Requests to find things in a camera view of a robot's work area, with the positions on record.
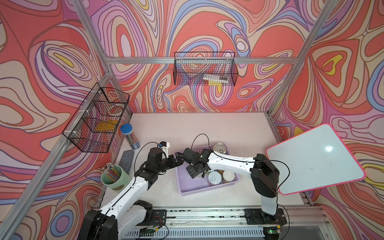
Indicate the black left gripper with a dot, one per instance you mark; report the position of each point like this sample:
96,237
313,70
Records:
178,162

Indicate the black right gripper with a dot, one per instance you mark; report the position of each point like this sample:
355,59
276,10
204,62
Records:
192,172

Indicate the lilac plastic basket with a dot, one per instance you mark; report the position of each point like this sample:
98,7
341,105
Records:
188,186

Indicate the pink can white lid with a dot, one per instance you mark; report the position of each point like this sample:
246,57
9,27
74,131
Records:
214,178

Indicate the orange can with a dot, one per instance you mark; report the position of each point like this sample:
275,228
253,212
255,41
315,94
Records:
228,176
220,171

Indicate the blue labelled tin can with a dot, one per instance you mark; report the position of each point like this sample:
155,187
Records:
220,148

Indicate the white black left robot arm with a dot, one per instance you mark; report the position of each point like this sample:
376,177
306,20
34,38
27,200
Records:
126,210

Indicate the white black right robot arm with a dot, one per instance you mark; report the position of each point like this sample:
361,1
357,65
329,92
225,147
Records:
263,173

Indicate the yellow item in left basket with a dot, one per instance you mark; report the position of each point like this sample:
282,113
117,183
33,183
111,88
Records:
106,126

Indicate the markers in back basket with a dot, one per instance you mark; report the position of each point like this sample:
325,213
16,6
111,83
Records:
215,80

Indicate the grey whiteboard eraser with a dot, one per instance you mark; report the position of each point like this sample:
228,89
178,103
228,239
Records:
126,160

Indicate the blue lid pencil tube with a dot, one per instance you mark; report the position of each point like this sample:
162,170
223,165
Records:
128,131

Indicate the green cup with pencils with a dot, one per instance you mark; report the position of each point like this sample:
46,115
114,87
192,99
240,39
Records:
115,178

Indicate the pink framed whiteboard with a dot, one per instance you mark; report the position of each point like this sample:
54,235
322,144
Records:
313,160

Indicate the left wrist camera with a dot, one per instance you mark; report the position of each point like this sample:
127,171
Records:
165,148

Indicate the black wire basket back wall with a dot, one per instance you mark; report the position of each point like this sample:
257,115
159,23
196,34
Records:
190,67

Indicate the black wire basket wall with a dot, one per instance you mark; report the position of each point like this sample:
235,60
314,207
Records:
100,104
190,67

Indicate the black wire basket left wall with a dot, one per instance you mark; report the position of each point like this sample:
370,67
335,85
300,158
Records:
100,104

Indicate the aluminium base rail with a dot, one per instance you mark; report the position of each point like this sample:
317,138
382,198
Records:
144,222

